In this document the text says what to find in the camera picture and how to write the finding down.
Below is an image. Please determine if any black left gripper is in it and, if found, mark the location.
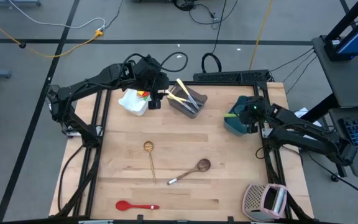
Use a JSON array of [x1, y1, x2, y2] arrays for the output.
[[134, 55, 170, 110]]

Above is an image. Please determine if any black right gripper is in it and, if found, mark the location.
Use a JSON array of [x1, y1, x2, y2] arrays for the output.
[[238, 95, 273, 134]]

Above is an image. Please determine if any cream handled table knife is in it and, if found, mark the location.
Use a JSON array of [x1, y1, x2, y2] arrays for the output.
[[165, 90, 198, 114], [174, 95, 205, 106], [175, 78, 200, 110]]

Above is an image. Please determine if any teal plastic bin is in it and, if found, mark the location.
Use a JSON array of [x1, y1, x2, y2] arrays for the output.
[[223, 95, 260, 137]]

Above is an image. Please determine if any white plastic bin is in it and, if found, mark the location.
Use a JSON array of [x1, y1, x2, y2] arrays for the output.
[[117, 88, 152, 117]]

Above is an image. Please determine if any grey plastic bin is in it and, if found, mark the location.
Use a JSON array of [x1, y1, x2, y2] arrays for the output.
[[166, 83, 208, 119]]

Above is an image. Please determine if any gold metal spoon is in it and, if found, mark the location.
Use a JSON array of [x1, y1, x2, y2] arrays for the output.
[[143, 141, 158, 184]]

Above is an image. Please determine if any wooden spoon metal tip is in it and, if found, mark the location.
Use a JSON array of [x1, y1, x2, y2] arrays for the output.
[[165, 158, 212, 186]]

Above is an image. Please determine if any red silicone spoon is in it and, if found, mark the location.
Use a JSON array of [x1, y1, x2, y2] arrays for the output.
[[115, 200, 160, 212]]

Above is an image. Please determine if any black vented control box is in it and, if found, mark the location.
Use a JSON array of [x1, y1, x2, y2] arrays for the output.
[[193, 70, 270, 84]]

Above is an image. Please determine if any white paper sheet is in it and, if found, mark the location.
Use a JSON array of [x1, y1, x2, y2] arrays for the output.
[[293, 107, 323, 128]]

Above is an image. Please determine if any black round floor base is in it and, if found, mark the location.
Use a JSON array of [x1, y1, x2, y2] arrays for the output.
[[173, 0, 196, 12]]

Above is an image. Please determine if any pink perforated basket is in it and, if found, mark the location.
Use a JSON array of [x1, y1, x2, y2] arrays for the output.
[[242, 183, 288, 222]]

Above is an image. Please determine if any grey computer desk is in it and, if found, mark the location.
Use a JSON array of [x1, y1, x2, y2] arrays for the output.
[[292, 35, 358, 183]]

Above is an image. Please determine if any black left wrist camera cable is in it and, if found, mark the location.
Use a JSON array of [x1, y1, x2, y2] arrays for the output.
[[159, 51, 189, 73]]

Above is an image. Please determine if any black aluminium table frame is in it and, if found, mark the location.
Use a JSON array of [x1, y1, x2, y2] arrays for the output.
[[54, 70, 315, 224]]

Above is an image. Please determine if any black coiled floor cable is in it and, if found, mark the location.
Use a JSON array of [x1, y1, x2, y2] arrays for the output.
[[201, 0, 229, 74]]

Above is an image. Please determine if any thin black cable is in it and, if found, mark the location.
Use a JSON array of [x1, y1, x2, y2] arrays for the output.
[[268, 47, 316, 74]]

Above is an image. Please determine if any yellow extension cord with plug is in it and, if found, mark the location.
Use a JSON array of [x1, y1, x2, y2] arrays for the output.
[[0, 10, 104, 58]]

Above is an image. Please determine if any yellow straight cable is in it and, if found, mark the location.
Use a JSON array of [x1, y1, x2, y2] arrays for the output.
[[249, 0, 275, 71]]

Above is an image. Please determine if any white floor cable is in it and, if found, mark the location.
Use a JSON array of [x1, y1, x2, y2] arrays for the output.
[[7, 0, 107, 31]]

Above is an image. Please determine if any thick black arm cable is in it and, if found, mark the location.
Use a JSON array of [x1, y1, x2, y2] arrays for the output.
[[57, 144, 85, 215]]

